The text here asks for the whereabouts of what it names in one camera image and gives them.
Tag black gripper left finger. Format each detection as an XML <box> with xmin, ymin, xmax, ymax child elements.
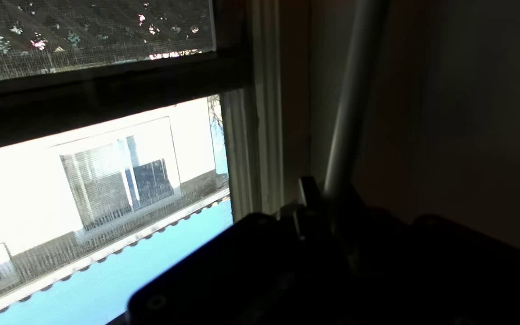
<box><xmin>123</xmin><ymin>174</ymin><xmax>347</xmax><ymax>325</ymax></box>

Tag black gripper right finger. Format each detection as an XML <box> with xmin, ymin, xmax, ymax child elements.
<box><xmin>344</xmin><ymin>189</ymin><xmax>520</xmax><ymax>325</ymax></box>

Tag white framed sash window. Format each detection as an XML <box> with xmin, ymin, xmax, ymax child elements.
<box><xmin>0</xmin><ymin>0</ymin><xmax>288</xmax><ymax>325</ymax></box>

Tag white curtain pull wand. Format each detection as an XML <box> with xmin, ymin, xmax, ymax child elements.
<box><xmin>322</xmin><ymin>0</ymin><xmax>392</xmax><ymax>205</ymax></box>

